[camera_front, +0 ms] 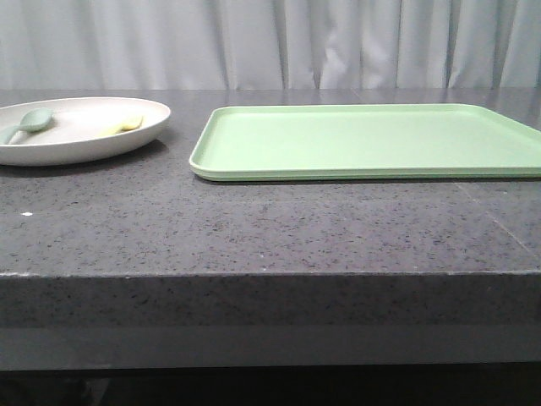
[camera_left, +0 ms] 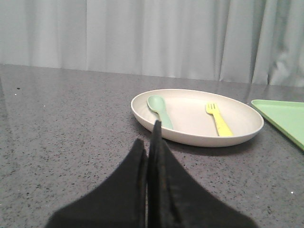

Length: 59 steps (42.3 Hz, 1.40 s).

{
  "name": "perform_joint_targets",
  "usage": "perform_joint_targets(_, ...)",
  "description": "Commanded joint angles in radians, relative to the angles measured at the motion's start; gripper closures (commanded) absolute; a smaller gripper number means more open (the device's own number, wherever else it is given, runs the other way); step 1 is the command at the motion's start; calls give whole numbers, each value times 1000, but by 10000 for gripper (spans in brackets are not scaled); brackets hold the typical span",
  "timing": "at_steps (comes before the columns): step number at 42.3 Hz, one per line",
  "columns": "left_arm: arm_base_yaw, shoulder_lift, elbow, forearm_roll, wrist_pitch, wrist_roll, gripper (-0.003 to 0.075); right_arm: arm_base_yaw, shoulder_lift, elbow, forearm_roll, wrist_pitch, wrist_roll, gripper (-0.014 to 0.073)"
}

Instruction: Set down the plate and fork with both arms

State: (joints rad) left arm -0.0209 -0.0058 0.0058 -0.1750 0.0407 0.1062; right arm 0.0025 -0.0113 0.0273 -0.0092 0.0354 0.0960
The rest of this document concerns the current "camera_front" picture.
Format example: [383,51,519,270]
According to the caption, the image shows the yellow plastic fork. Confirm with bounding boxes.
[97,115,144,137]

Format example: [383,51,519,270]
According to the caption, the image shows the white round plate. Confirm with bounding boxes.
[1,96,171,167]

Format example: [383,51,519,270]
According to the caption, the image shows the light green serving tray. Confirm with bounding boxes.
[189,103,540,182]

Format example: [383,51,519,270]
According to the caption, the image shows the pale green plastic spoon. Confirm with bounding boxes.
[1,107,53,145]

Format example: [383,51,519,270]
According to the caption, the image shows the grey pleated curtain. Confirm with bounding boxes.
[1,1,540,90]

